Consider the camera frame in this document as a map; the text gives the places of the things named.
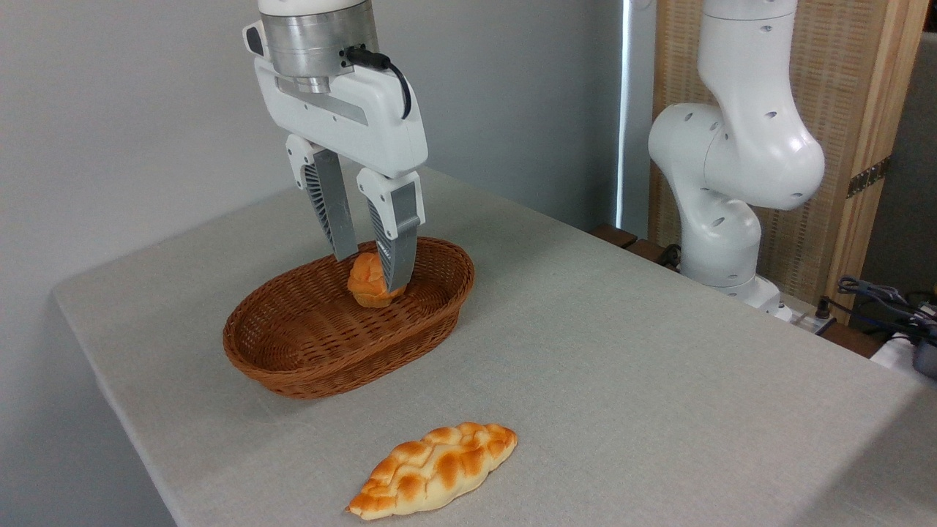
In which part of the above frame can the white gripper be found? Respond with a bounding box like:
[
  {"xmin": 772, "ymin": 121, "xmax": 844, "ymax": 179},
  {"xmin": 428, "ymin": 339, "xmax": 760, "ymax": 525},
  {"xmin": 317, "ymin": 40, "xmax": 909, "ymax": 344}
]
[{"xmin": 253, "ymin": 57, "xmax": 430, "ymax": 294}]

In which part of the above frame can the small round orange bread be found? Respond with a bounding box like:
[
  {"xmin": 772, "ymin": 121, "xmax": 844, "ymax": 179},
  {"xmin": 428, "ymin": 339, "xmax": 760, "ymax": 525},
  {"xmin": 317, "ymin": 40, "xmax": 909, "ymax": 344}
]
[{"xmin": 347, "ymin": 252, "xmax": 408, "ymax": 309}]

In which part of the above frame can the long braided bread loaf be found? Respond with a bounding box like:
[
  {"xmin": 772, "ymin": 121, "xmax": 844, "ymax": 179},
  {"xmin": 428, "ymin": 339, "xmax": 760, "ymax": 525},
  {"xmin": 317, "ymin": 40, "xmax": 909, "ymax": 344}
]
[{"xmin": 346, "ymin": 422, "xmax": 519, "ymax": 521}]

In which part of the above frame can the brown woven wicker basket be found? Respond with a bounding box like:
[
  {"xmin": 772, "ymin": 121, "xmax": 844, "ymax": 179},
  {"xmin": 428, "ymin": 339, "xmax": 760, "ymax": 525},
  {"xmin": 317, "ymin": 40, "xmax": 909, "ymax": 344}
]
[{"xmin": 223, "ymin": 236, "xmax": 476, "ymax": 400}]

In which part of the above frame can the grey tablecloth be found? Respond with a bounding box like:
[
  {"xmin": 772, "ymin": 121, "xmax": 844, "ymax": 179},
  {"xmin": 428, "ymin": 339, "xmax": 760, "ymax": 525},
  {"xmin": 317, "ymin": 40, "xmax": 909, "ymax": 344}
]
[{"xmin": 51, "ymin": 157, "xmax": 937, "ymax": 527}]

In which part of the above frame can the wooden rattan folding screen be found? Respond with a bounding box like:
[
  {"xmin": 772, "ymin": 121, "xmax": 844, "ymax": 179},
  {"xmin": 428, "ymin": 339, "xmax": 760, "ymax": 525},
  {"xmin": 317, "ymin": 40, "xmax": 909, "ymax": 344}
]
[{"xmin": 649, "ymin": 0, "xmax": 930, "ymax": 326}]

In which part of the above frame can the metal screen hinge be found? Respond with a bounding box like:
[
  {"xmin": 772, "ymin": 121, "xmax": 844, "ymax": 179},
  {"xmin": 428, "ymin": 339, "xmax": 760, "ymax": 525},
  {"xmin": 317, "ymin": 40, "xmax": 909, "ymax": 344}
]
[{"xmin": 847, "ymin": 156, "xmax": 892, "ymax": 199}]

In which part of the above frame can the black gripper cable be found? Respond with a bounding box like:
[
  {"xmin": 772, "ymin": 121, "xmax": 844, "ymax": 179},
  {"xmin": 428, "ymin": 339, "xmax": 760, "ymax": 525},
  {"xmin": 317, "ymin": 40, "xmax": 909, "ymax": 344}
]
[{"xmin": 343, "ymin": 45, "xmax": 413, "ymax": 121}]

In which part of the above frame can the white vertical frame strip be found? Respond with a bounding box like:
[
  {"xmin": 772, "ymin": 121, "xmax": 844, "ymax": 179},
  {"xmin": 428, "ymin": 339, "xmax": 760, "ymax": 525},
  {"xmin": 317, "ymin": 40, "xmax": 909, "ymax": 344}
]
[{"xmin": 616, "ymin": 0, "xmax": 632, "ymax": 229}]

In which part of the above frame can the bundle of dark cables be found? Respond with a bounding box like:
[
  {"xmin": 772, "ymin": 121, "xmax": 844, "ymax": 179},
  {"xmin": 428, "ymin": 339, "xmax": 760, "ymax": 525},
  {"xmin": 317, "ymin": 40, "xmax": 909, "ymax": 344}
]
[{"xmin": 837, "ymin": 276, "xmax": 937, "ymax": 345}]

